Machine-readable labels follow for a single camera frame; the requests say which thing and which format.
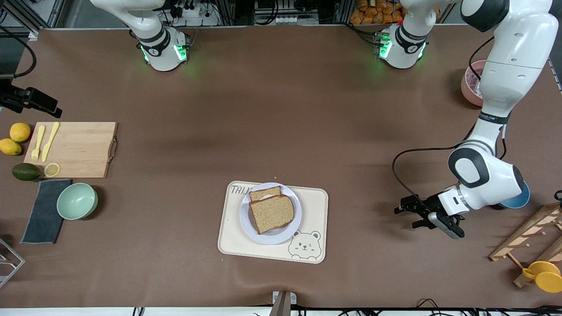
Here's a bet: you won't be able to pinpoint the plain brown bread slice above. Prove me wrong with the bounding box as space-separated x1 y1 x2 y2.
249 195 295 235

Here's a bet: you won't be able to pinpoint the pale blue round plate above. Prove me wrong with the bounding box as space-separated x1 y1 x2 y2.
239 182 303 245

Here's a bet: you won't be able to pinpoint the egg-bearing brown bread slice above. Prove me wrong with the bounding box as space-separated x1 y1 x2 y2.
249 186 282 202

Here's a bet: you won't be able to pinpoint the yellow plastic fork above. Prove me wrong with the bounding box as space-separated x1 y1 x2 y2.
32 125 46 162

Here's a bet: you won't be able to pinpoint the yellow lemon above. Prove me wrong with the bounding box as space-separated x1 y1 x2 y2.
0 138 22 156
10 122 32 143

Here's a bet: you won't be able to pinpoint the yellow plastic knife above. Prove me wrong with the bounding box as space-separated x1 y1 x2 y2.
42 122 60 162

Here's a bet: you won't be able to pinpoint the wooden cutting board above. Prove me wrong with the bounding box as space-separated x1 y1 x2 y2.
24 122 119 179

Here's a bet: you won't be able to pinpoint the green avocado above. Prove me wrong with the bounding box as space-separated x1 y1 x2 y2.
12 163 42 181

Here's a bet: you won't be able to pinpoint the blue bowl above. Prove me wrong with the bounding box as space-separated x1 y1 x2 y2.
498 181 531 209

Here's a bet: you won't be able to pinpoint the wooden cup rack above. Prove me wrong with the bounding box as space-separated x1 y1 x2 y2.
489 202 562 289

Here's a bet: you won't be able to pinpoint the mint green bowl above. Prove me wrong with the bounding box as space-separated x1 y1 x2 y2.
56 183 98 220

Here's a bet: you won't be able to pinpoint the dark grey cloth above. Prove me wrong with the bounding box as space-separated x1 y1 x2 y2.
20 179 72 244

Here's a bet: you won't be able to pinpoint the pink bowl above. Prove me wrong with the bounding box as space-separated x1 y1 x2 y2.
461 60 489 107

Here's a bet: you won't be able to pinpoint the clear ice cubes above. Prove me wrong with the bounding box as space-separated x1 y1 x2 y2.
467 70 483 95

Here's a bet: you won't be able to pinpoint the yellow mug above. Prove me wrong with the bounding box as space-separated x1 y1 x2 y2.
522 261 562 294

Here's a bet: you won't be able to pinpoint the white power strip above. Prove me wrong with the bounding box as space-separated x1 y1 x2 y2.
165 0 220 27

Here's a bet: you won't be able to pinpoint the cream bear print tray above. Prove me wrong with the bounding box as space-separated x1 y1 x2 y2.
217 180 329 264

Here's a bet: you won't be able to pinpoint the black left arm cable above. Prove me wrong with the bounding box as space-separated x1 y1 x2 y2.
392 37 506 212

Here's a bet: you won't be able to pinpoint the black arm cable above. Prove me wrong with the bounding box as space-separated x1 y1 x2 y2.
0 25 37 79
392 37 506 212

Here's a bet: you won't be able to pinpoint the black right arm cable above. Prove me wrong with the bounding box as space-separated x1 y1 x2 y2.
0 25 37 79

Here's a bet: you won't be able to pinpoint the metal wire rack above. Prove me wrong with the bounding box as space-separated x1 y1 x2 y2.
0 237 25 289

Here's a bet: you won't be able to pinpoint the metal table edge bracket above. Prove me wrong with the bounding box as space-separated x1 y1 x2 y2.
271 291 297 316

